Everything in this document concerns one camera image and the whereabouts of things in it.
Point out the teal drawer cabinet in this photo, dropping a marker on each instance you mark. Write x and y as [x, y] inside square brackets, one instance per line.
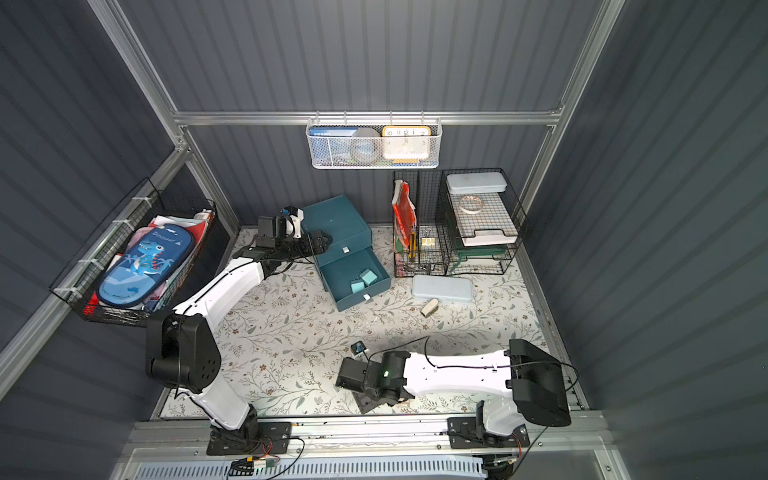
[346, 234]

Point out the blue dinosaur pencil case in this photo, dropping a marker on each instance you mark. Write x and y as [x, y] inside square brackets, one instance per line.
[145, 266]

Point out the grey tape roll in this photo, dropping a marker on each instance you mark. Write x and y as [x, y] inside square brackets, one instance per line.
[365, 146]

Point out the teal plug two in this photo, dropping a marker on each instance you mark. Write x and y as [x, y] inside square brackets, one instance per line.
[357, 285]

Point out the teal drawer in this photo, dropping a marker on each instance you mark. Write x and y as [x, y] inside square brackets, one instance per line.
[354, 279]

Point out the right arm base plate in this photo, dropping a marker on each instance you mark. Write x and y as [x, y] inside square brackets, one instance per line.
[470, 433]

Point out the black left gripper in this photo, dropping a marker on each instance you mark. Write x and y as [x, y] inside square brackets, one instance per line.
[315, 243]

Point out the grey pencil box on table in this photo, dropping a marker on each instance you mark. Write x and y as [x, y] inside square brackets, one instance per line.
[442, 288]

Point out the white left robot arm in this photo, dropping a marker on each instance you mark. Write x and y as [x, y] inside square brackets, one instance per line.
[181, 351]

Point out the floral table mat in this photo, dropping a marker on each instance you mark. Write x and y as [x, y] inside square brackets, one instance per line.
[283, 343]

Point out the red book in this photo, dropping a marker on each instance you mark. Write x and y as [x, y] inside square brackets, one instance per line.
[405, 219]

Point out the clear tape roll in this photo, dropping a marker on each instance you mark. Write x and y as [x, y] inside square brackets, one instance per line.
[471, 204]

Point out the black wire desk organizer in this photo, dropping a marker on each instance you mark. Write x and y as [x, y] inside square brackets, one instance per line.
[455, 222]

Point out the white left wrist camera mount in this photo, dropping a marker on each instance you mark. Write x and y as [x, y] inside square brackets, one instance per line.
[293, 221]

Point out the black side wire basket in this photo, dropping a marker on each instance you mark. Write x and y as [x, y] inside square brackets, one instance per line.
[145, 207]

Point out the yellow alarm clock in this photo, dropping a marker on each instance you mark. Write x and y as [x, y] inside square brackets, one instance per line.
[406, 144]

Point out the white hanging wire basket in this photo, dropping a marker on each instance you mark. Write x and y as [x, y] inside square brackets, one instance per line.
[328, 146]

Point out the teal plug one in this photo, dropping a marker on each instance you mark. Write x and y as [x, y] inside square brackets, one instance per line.
[368, 277]

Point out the grey pencil box on rack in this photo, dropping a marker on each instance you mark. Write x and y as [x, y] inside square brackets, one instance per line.
[476, 183]

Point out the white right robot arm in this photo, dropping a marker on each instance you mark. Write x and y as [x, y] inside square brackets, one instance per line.
[525, 383]

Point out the small beige eraser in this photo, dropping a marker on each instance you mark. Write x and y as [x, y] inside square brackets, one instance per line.
[430, 308]

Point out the white checkered notebook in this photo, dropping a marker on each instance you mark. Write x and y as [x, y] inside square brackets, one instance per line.
[492, 226]

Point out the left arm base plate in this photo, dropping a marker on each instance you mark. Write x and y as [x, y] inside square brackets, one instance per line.
[251, 440]

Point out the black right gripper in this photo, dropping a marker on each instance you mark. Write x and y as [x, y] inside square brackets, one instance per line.
[349, 373]

